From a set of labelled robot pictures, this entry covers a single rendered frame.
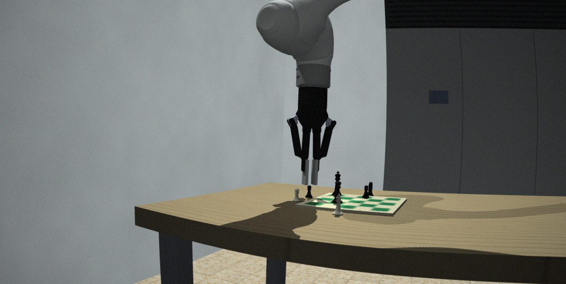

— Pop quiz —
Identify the green and cream chessboard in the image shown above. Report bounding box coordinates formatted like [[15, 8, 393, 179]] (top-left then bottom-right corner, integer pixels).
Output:
[[295, 193, 407, 216]]

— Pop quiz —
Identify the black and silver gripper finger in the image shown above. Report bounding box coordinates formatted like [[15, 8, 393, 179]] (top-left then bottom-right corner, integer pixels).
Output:
[[287, 115, 312, 185], [311, 115, 336, 185]]

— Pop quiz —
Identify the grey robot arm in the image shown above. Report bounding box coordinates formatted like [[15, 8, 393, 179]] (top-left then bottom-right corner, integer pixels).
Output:
[[256, 0, 350, 88]]

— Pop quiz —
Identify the white pawn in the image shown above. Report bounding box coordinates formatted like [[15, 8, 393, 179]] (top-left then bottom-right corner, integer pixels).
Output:
[[293, 188, 300, 202]]

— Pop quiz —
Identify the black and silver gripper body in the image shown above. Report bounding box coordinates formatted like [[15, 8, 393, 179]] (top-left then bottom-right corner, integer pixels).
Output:
[[296, 87, 328, 129]]

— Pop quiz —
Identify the white bishop chess piece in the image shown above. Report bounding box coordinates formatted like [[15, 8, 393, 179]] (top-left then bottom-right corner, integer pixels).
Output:
[[333, 194, 343, 215]]

